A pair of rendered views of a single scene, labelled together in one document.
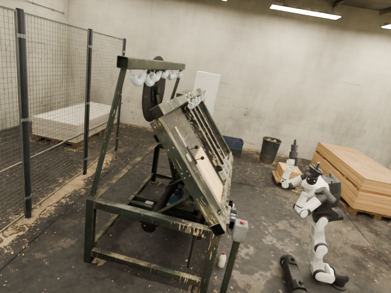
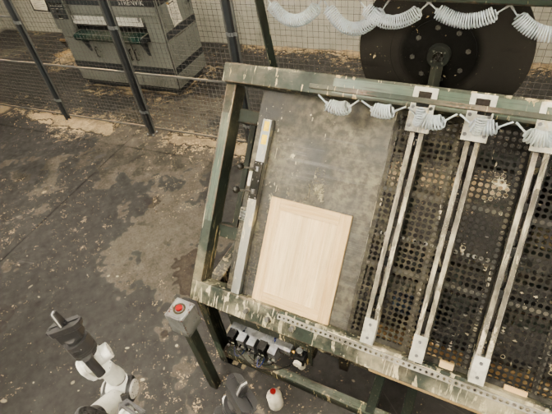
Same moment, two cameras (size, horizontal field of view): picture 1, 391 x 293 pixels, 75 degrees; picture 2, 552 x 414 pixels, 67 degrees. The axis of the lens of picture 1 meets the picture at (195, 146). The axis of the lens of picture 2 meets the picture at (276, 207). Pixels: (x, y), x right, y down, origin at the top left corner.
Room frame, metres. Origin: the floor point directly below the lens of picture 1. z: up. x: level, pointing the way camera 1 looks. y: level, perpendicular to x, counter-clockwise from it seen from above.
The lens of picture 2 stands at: (3.13, -1.49, 2.79)
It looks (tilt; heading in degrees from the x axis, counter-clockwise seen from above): 43 degrees down; 115
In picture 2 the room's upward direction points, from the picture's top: 9 degrees counter-clockwise
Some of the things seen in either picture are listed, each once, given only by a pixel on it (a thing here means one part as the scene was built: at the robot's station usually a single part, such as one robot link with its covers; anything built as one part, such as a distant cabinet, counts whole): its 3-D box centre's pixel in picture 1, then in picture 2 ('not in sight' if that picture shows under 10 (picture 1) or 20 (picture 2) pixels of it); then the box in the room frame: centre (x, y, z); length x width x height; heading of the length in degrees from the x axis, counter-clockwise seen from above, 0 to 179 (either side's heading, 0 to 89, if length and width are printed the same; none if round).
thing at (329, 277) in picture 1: (322, 271); not in sight; (2.36, -1.67, 0.28); 0.21 x 0.20 x 0.13; 87
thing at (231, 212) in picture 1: (231, 217); (264, 349); (2.49, -0.54, 0.69); 0.50 x 0.14 x 0.24; 173
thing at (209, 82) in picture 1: (201, 113); not in sight; (6.60, 0.00, 1.03); 0.61 x 0.58 x 2.05; 177
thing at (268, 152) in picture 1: (269, 150); not in sight; (6.69, -2.02, 0.33); 0.52 x 0.51 x 0.65; 177
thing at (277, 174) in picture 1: (285, 174); not in sight; (5.39, -2.14, 0.20); 0.61 x 0.53 x 0.40; 177
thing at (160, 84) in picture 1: (156, 90); (439, 54); (3.13, 0.59, 1.85); 0.80 x 0.06 x 0.80; 173
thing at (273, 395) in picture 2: (221, 258); (274, 397); (2.48, -0.56, 0.10); 0.10 x 0.10 x 0.20
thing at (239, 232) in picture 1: (240, 231); (183, 317); (2.04, -0.56, 0.84); 0.12 x 0.12 x 0.18; 83
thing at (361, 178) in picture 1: (353, 175); not in sight; (5.61, -3.76, 0.39); 2.46 x 1.05 x 0.78; 177
